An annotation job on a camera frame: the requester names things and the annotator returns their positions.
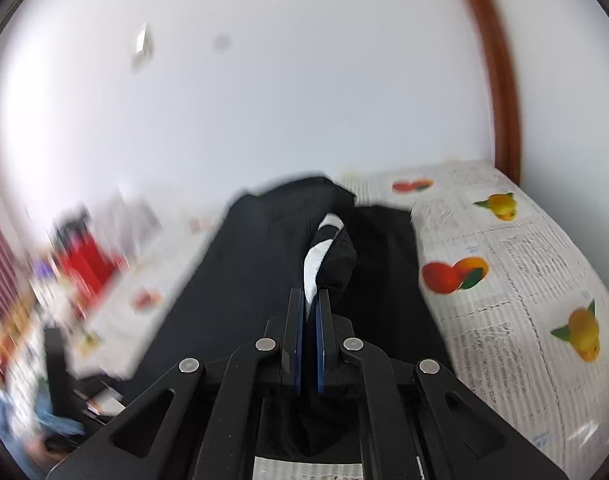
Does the brown wooden door frame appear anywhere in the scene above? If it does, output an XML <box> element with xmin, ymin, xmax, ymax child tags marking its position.
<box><xmin>467</xmin><ymin>0</ymin><xmax>522</xmax><ymax>184</ymax></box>

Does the black white blue jacket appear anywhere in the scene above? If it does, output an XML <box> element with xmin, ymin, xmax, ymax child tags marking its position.
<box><xmin>123</xmin><ymin>177</ymin><xmax>449</xmax><ymax>401</ymax></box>

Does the fruit print bed sheet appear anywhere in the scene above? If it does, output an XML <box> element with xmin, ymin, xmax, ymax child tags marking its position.
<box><xmin>73</xmin><ymin>162</ymin><xmax>609</xmax><ymax>479</ymax></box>

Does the white wall switch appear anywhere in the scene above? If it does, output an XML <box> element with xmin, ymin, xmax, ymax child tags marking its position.
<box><xmin>131</xmin><ymin>23</ymin><xmax>154</xmax><ymax>70</ymax></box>

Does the red paper shopping bag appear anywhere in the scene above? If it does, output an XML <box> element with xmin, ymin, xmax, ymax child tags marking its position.
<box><xmin>55</xmin><ymin>233</ymin><xmax>124</xmax><ymax>308</ymax></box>

